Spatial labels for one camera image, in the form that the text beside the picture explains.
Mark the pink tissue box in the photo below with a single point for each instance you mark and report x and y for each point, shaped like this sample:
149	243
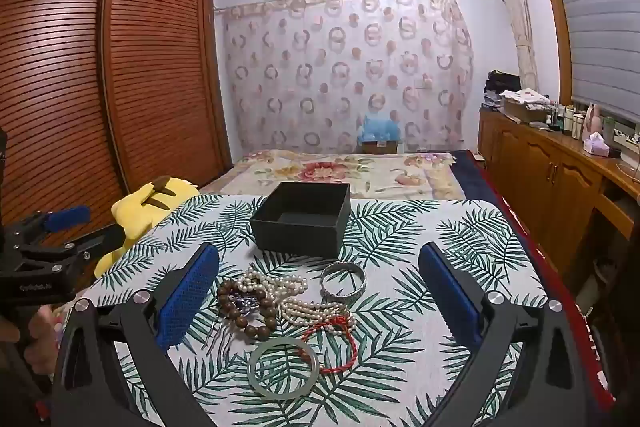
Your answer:
596	146

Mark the grey window blind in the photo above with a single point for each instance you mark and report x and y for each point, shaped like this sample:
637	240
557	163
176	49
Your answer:
595	17

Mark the brown slatted wooden wardrobe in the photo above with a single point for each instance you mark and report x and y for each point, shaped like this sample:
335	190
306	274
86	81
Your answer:
100	82

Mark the beige tied drape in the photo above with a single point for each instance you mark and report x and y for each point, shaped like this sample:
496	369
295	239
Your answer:
517	22

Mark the brown cardboard box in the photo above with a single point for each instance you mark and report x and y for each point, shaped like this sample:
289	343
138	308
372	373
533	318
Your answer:
380	148

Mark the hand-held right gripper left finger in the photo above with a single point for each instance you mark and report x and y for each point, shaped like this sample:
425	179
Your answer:
187	297

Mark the cardboard tray with white cloth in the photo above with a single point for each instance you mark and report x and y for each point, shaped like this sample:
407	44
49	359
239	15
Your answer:
525	104

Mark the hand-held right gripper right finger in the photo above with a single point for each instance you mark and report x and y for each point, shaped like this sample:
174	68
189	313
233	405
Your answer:
450	293

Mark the person's left hand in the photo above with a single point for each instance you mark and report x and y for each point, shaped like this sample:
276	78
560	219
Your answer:
42	342

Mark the pale green jade bangle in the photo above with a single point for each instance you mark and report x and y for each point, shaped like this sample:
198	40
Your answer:
256	379

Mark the dark blue blanket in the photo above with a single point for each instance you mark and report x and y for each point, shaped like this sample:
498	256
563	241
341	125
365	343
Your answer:
472	177

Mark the stack of dark clothes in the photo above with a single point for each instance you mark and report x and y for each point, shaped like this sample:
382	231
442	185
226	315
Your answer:
502	84

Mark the floral blanket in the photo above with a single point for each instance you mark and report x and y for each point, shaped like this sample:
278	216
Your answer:
320	172

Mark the silver bangle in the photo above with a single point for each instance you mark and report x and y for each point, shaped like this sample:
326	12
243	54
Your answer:
345	294

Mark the yellow plush toy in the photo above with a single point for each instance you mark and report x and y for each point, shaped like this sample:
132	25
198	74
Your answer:
145	207

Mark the blue plush toy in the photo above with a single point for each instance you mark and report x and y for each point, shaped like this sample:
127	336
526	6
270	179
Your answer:
380	124

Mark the row of toiletry bottles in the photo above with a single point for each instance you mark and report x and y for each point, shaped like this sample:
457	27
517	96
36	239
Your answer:
575	119

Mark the circle pattern sheer curtain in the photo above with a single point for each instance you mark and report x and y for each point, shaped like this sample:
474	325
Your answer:
340	67

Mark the black jewelry box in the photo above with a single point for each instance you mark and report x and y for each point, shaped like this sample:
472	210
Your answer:
302	219

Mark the wooden sideboard cabinet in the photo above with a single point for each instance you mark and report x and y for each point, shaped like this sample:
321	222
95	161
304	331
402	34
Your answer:
545	177

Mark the green leaf print cloth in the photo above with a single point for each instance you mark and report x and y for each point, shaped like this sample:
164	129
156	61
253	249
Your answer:
395	357

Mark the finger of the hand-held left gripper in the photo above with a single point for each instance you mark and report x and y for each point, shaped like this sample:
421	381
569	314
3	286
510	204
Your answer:
67	216
85	247

